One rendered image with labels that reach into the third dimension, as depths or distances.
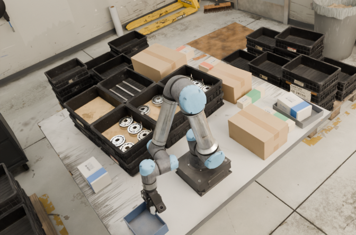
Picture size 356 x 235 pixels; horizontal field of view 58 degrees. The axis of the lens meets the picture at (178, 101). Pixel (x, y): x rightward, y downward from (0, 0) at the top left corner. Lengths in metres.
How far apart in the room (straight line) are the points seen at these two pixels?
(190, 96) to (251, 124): 0.75
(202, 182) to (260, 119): 0.56
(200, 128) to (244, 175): 0.56
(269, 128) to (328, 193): 0.99
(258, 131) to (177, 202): 0.64
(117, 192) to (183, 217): 0.45
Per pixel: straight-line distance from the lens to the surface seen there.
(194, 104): 1.40
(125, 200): 2.01
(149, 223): 1.86
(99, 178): 2.06
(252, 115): 2.11
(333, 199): 2.81
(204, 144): 1.61
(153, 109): 2.32
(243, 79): 2.43
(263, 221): 2.63
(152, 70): 2.68
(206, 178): 1.85
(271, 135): 1.98
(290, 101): 2.32
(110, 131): 2.26
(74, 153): 2.42
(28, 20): 5.11
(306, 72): 3.16
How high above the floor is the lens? 2.27
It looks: 38 degrees down
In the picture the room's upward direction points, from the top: 12 degrees counter-clockwise
